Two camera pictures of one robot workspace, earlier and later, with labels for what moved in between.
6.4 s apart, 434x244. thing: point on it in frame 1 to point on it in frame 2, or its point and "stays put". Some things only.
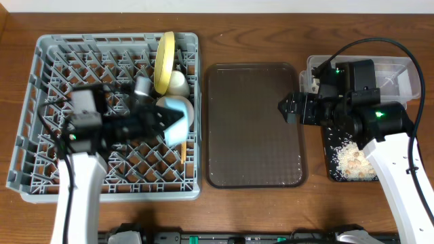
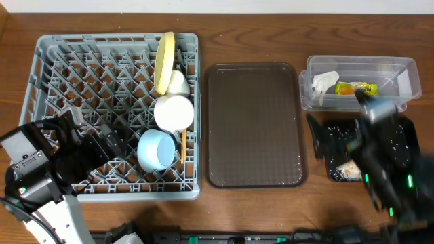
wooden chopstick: x=183 y=152 stays put
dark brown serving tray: x=249 y=143 stays put
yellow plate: x=165 y=63 stays put
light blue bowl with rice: x=177 y=135 to x=156 y=150
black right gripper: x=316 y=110 to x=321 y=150
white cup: x=178 y=85 stays put
